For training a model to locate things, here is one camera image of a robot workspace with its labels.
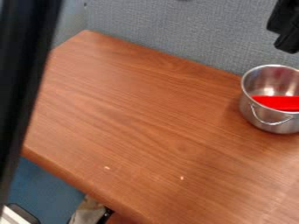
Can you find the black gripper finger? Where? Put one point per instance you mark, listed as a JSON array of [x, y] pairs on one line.
[[282, 14], [288, 41]]

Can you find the metal pot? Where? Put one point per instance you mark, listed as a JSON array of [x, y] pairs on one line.
[[270, 80]]

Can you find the red plastic block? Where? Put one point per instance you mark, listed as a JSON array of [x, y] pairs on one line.
[[285, 103]]

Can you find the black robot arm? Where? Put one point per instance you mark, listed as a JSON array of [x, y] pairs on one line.
[[28, 25]]

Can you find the white object at corner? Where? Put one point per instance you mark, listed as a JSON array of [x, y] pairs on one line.
[[10, 217]]

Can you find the crumpled beige cloth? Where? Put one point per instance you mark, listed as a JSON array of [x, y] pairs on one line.
[[89, 212]]

